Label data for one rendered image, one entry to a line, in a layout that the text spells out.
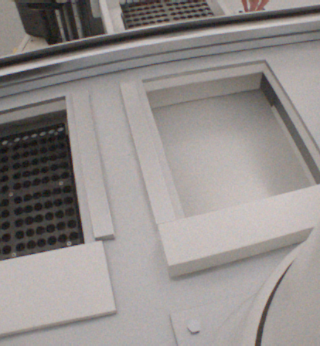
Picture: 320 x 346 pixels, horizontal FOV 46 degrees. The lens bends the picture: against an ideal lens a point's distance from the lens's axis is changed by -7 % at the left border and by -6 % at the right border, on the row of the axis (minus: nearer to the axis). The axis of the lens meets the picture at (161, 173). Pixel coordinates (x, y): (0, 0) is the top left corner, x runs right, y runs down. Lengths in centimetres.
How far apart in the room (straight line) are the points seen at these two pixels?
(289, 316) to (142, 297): 27
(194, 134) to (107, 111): 18
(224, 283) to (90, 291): 14
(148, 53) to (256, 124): 23
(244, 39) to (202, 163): 21
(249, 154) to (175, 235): 29
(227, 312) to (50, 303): 18
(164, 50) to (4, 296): 41
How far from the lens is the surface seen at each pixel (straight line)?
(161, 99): 70
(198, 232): 41
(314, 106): 59
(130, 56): 61
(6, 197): 57
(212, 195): 61
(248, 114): 72
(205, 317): 40
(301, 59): 67
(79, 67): 61
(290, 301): 17
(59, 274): 43
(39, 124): 72
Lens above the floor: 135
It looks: 56 degrees down
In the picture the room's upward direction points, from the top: 3 degrees counter-clockwise
